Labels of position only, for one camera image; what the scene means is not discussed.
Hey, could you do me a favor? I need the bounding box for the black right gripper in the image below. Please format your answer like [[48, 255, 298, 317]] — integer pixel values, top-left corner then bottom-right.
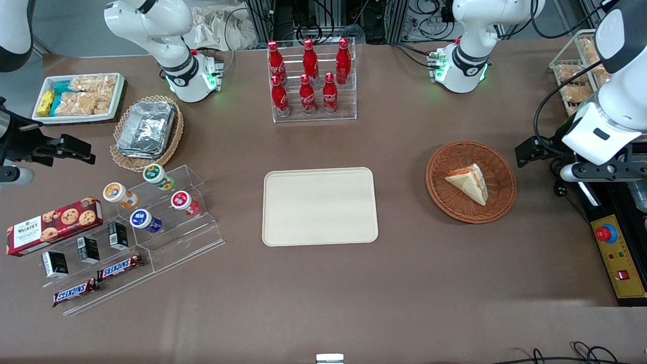
[[0, 125, 97, 168]]

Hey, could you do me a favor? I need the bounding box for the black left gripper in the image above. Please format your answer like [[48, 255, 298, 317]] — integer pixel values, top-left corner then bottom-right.
[[515, 135, 577, 169]]

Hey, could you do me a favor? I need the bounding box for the triangular sandwich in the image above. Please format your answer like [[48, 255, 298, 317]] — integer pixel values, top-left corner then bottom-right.
[[445, 163, 489, 206]]

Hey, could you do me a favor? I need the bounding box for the white rectangular snack tray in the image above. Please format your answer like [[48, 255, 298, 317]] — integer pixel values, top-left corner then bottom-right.
[[32, 72, 126, 125]]

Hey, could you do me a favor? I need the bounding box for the light oval wicker basket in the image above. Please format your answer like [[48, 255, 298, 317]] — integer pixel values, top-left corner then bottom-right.
[[110, 95, 184, 173]]

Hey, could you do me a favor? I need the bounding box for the brown round wicker basket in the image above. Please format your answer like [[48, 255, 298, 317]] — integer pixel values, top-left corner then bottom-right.
[[426, 141, 517, 224]]

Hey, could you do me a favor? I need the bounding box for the beige rectangular tray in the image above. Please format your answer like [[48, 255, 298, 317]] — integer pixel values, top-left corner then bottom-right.
[[262, 167, 379, 247]]

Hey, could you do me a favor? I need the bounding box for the clear rice cracker bag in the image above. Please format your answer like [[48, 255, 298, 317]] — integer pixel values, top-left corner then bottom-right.
[[71, 75, 118, 95], [55, 92, 112, 116]]

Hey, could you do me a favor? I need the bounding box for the yellow snack pack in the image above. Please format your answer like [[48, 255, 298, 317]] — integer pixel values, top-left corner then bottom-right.
[[36, 90, 56, 117]]

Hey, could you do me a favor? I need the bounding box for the orange lid yogurt cup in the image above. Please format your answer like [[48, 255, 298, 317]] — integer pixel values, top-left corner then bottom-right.
[[103, 182, 138, 210]]

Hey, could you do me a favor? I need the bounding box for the aluminium foil container stack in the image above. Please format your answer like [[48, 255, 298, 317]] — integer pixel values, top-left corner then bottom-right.
[[116, 101, 176, 159]]

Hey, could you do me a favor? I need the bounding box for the red Walkers cookie box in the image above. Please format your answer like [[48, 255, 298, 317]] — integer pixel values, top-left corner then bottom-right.
[[6, 197, 104, 257]]

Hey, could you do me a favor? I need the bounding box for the green lid yogurt cup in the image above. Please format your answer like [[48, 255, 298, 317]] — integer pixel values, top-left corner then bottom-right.
[[143, 163, 175, 192]]

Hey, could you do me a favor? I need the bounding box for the black machine base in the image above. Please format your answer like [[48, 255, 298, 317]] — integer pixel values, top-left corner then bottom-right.
[[576, 179, 647, 307]]

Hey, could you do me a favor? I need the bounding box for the blue lid yogurt cup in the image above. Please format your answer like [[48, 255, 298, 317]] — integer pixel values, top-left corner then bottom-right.
[[129, 209, 163, 234]]

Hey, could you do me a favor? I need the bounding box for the small black carton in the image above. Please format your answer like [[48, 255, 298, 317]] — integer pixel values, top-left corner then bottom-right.
[[41, 251, 70, 280], [108, 221, 130, 251], [77, 236, 101, 264]]

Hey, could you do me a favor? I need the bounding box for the clear metal-rimmed container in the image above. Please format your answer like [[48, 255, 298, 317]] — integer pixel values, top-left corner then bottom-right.
[[629, 180, 647, 213]]

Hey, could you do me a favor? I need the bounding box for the red lid yogurt cup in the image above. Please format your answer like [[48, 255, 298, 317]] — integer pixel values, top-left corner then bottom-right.
[[170, 190, 201, 217]]

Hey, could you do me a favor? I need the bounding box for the Snickers chocolate bar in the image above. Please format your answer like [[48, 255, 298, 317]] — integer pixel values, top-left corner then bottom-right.
[[97, 253, 145, 282], [53, 278, 101, 308]]

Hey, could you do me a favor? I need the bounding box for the yellow emergency stop control box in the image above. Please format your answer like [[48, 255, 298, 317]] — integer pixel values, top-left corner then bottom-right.
[[590, 215, 647, 300]]

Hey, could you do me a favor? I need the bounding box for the clear acrylic stepped display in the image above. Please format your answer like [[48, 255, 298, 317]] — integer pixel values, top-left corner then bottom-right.
[[38, 164, 225, 317]]

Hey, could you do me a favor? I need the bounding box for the crumpled white plastic bag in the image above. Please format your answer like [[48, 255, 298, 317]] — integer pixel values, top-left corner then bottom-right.
[[193, 4, 259, 52]]

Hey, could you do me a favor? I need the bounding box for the clear acrylic bottle rack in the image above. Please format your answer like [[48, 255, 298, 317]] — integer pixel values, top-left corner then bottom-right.
[[267, 36, 357, 123]]

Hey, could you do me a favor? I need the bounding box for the red cola bottle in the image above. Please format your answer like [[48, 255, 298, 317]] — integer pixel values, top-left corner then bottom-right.
[[302, 38, 319, 81], [267, 40, 287, 84], [271, 75, 292, 117], [322, 72, 340, 115], [299, 74, 317, 116], [336, 38, 352, 85]]

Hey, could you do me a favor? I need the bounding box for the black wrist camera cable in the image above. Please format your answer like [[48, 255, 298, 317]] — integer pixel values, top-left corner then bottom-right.
[[533, 60, 603, 152]]

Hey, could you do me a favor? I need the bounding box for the black power cable with plug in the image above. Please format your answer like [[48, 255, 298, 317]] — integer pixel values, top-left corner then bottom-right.
[[552, 177, 593, 224]]

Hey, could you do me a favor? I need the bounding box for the white wire basket rack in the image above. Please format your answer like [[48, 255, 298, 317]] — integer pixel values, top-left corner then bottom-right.
[[549, 29, 613, 118]]

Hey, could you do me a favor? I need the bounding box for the black looped floor cable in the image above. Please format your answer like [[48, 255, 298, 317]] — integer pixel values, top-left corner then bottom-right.
[[493, 341, 621, 364]]

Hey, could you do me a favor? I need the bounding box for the aluminium frame with cables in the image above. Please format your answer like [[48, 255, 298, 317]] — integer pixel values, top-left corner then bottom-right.
[[243, 0, 455, 45]]

